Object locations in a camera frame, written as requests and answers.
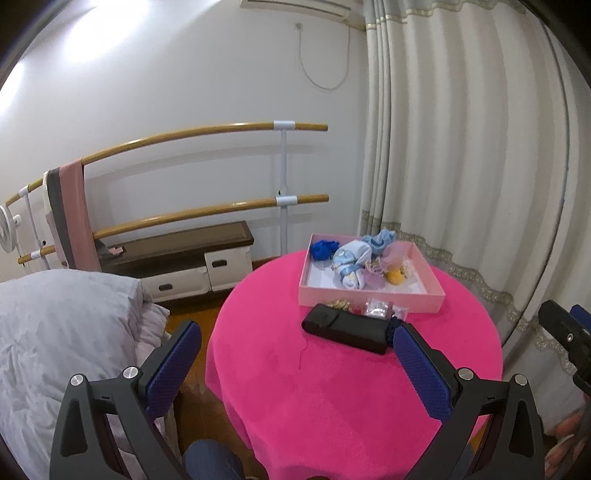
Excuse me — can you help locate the black pouch case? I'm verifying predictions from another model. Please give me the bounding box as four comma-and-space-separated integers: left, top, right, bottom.
301, 304, 393, 355

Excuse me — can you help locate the light blue fleece headband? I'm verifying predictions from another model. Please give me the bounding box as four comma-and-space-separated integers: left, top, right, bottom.
362, 228, 397, 256

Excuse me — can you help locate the royal blue towel scrunchie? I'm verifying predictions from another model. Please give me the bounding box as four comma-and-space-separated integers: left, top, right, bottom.
310, 240, 341, 262

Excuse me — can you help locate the navy crochet scrunchie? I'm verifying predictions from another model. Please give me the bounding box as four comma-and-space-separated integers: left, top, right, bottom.
385, 316, 403, 348

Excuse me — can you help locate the person's right hand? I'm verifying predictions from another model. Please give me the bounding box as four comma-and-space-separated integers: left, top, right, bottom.
545, 410, 590, 479

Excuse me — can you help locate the person's blue jeans knee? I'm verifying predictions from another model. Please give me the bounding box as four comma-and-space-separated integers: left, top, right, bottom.
182, 439, 245, 480

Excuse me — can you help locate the grey duvet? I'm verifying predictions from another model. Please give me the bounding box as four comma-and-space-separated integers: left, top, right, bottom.
1, 269, 169, 479

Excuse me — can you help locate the white brown storage bench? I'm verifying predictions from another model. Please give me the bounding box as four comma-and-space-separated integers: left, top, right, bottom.
101, 221, 254, 302

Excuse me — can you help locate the cream lace scrunchie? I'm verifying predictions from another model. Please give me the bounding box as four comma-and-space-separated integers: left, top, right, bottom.
400, 257, 416, 279

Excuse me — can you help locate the yellow plush toy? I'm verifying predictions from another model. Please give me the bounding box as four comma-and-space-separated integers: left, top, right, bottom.
385, 268, 407, 285

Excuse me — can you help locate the pink tablecloth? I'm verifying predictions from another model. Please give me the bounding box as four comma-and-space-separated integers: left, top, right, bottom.
203, 250, 505, 480

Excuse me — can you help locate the small clear plastic bag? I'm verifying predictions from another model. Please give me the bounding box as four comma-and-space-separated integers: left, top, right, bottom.
362, 298, 408, 321

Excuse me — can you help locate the small white fan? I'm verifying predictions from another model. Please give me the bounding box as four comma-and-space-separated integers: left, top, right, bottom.
0, 204, 22, 253

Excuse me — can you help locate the pink grey hanging towel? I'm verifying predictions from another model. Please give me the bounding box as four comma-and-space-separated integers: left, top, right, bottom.
42, 160, 101, 271

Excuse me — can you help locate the cream curtain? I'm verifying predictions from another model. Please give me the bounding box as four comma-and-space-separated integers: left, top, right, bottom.
360, 1, 590, 428

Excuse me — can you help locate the beige satin scrunchie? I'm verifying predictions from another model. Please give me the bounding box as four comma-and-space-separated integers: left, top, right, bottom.
327, 299, 353, 312

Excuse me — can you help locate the pink shallow box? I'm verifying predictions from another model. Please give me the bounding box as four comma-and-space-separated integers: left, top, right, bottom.
298, 240, 446, 313

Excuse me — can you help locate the white blue printed cloth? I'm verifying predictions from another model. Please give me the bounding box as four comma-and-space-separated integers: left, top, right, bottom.
332, 240, 372, 290

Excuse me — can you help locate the white air conditioner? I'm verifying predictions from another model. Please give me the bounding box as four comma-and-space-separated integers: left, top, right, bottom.
240, 0, 366, 31

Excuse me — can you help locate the white barre left post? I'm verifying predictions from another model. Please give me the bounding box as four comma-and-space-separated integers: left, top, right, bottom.
19, 185, 50, 270

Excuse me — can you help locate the white barre post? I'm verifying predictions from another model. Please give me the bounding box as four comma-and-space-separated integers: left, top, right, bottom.
273, 120, 296, 255
19, 185, 50, 270

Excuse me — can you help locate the white barre right post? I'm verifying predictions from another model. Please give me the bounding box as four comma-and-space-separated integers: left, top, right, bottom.
273, 120, 296, 255

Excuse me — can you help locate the lower wooden barre rail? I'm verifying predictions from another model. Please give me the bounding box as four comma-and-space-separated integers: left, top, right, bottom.
17, 193, 331, 265

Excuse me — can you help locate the wooden barre rail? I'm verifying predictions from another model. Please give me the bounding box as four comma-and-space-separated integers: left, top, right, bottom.
4, 121, 329, 208
17, 193, 331, 265

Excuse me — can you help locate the upper wooden barre rail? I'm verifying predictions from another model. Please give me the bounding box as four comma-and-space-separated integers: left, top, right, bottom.
4, 121, 329, 208

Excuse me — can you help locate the white power cable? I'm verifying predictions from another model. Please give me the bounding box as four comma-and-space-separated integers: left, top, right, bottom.
293, 22, 352, 92

